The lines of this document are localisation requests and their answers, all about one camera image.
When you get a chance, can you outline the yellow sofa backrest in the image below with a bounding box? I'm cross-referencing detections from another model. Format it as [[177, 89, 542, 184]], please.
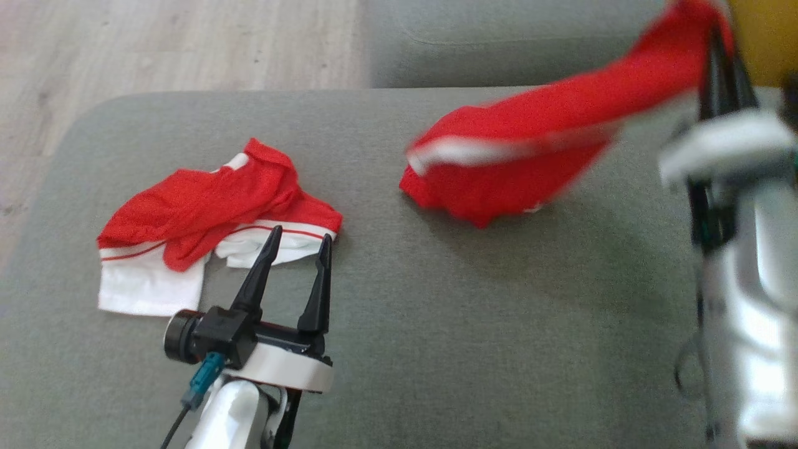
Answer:
[[726, 0, 798, 88]]

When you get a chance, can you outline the large grey sofa seat cushion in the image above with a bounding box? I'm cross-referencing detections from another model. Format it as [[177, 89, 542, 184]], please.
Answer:
[[0, 86, 798, 449]]

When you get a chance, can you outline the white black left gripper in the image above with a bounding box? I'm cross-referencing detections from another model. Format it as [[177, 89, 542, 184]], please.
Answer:
[[223, 226, 334, 393]]

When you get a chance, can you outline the red basketball jersey number 23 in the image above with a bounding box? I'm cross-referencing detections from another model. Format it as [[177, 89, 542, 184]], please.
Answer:
[[97, 138, 344, 317]]

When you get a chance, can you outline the red shorts white waistband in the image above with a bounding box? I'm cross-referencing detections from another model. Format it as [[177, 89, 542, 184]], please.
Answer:
[[399, 0, 733, 228]]

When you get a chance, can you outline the black cable teal plug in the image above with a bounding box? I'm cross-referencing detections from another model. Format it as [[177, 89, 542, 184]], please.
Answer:
[[161, 352, 225, 449]]

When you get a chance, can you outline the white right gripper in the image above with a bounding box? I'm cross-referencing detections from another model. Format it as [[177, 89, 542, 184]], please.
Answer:
[[660, 28, 798, 188]]

